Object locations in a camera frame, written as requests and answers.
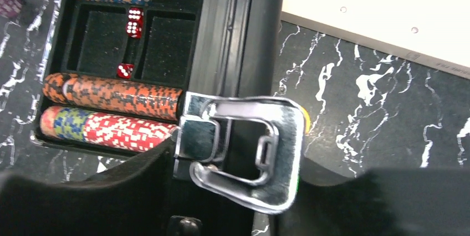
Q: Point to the tan flat board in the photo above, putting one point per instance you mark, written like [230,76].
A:
[433,33]

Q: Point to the purple white chip stack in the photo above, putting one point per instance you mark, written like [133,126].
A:
[11,8]

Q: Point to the red white chip stack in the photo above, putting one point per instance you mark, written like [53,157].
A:
[125,132]

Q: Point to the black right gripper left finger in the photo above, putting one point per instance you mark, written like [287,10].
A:
[127,199]

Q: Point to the orange black chip stack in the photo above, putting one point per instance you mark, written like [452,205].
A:
[116,95]

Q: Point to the red translucent die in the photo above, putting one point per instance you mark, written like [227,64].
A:
[124,70]
[134,29]
[135,14]

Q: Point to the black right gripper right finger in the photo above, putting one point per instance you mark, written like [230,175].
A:
[381,201]

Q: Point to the blue green chip stack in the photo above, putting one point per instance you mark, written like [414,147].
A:
[66,123]

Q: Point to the black poker set case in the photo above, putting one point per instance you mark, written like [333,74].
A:
[215,47]

